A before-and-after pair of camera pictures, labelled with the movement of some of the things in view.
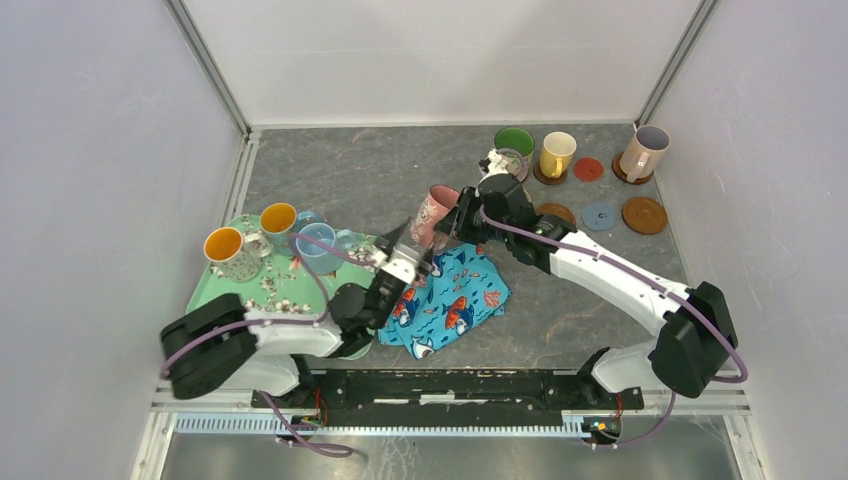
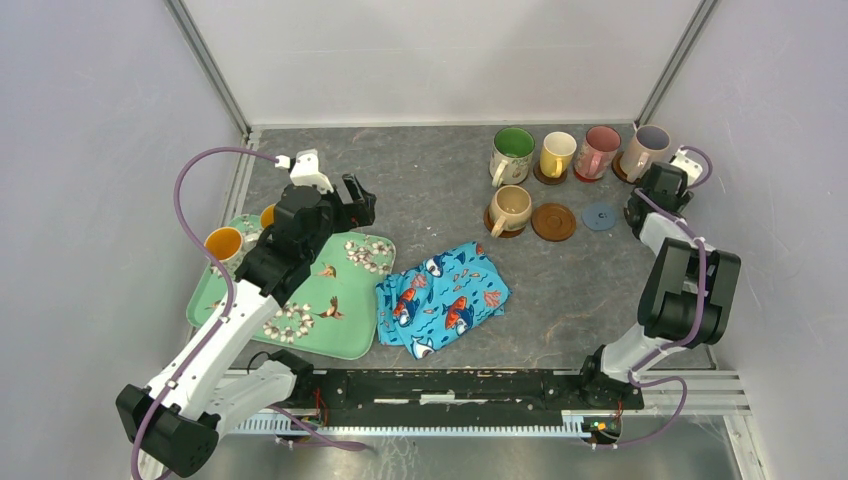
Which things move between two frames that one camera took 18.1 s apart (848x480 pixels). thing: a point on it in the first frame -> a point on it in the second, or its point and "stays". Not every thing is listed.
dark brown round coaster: (547, 180) stays
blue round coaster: (599, 216) stays
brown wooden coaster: (621, 175) stays
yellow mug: (557, 151) stays
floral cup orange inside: (238, 258) stays
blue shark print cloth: (444, 306) stays
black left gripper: (387, 241) -> (356, 214)
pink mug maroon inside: (438, 201) -> (596, 154)
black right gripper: (455, 223) -> (682, 200)
